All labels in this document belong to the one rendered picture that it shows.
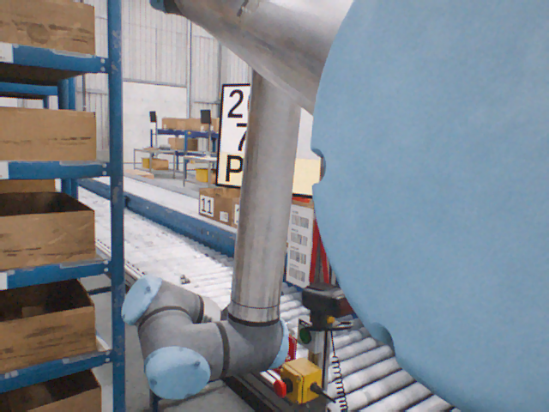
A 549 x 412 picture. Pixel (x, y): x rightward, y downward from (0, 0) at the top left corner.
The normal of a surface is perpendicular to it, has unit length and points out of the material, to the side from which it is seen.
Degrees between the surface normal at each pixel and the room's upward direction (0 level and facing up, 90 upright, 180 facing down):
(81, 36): 90
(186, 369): 109
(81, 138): 90
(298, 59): 103
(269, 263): 91
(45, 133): 91
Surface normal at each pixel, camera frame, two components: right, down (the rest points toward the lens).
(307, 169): -0.54, 0.04
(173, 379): 0.31, 0.48
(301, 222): -0.79, 0.06
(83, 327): 0.57, 0.16
